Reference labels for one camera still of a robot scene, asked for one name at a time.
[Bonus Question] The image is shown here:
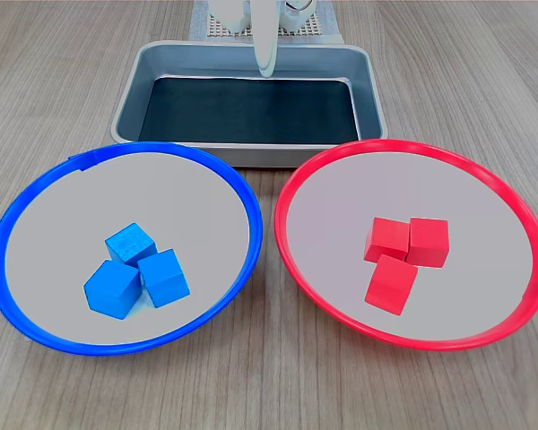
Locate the small red cube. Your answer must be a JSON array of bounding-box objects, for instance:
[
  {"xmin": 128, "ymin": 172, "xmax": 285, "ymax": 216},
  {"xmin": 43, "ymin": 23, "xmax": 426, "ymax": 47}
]
[
  {"xmin": 405, "ymin": 217, "xmax": 451, "ymax": 269},
  {"xmin": 364, "ymin": 254, "xmax": 420, "ymax": 316},
  {"xmin": 363, "ymin": 217, "xmax": 412, "ymax": 263}
]

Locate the small blue cube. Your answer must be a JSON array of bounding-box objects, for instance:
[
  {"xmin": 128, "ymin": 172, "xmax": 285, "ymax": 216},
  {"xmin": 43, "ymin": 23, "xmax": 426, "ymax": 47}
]
[
  {"xmin": 137, "ymin": 248, "xmax": 192, "ymax": 309},
  {"xmin": 104, "ymin": 222, "xmax": 157, "ymax": 269},
  {"xmin": 82, "ymin": 259, "xmax": 143, "ymax": 321}
]

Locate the black tray mat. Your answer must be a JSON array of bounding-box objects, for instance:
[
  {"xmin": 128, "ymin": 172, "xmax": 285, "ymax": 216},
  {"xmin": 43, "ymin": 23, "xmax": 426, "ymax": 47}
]
[{"xmin": 137, "ymin": 76, "xmax": 360, "ymax": 145}]

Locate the steel tray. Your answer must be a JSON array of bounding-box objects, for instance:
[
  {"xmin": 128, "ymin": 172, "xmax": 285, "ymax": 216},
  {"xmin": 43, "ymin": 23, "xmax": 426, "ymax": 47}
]
[{"xmin": 110, "ymin": 40, "xmax": 389, "ymax": 169}]

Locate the white plate with blue rim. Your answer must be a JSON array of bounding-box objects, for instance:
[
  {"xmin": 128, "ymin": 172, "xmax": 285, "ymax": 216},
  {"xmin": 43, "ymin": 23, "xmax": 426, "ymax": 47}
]
[{"xmin": 0, "ymin": 141, "xmax": 265, "ymax": 358}]

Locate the white plate with red rim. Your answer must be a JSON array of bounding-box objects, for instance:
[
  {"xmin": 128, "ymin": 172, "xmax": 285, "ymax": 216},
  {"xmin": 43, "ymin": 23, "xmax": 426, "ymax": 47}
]
[{"xmin": 273, "ymin": 137, "xmax": 538, "ymax": 353}]

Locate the pale perforated base plate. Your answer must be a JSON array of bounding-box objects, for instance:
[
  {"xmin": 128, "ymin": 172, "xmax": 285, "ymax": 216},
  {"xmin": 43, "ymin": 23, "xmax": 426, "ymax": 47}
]
[{"xmin": 204, "ymin": 11, "xmax": 323, "ymax": 40}]

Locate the translucent sheet under base plate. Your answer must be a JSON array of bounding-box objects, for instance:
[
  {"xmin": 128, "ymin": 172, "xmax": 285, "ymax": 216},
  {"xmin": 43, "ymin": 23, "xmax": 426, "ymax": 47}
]
[{"xmin": 188, "ymin": 0, "xmax": 344, "ymax": 46}]

